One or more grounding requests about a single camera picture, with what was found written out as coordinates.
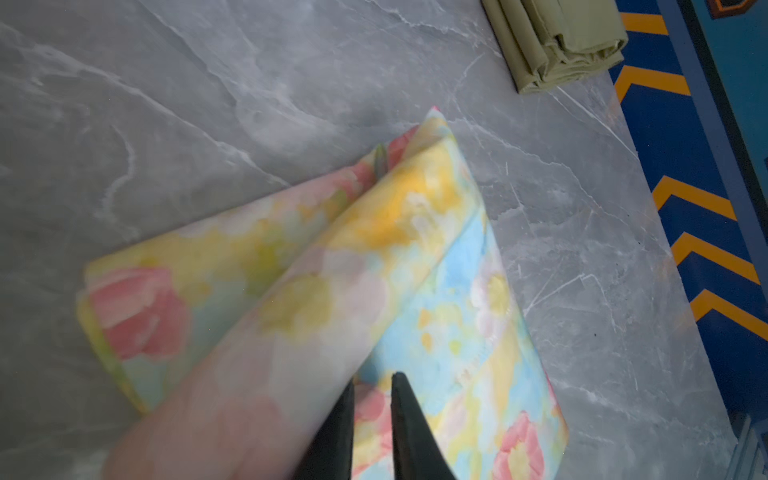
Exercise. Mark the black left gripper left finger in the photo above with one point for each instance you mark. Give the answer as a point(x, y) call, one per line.
point(330, 455)

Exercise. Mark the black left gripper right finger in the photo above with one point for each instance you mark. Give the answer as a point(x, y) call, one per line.
point(416, 454)

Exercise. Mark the pastel floral skirt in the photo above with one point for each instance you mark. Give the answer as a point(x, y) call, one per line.
point(236, 335)

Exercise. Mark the olive green skirt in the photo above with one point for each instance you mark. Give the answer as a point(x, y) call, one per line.
point(547, 43)

